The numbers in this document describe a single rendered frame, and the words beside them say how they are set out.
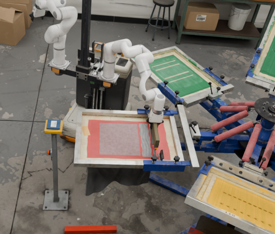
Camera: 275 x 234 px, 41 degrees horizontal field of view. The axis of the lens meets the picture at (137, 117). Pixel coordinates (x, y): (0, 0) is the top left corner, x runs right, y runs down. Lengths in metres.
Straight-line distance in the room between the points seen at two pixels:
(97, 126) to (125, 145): 0.28
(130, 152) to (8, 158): 1.65
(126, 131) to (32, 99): 2.04
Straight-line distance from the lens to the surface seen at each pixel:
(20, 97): 4.72
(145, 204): 3.64
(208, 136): 2.88
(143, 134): 2.87
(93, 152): 2.70
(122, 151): 2.73
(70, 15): 2.86
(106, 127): 2.90
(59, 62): 3.19
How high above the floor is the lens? 2.92
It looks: 41 degrees down
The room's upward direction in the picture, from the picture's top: 9 degrees clockwise
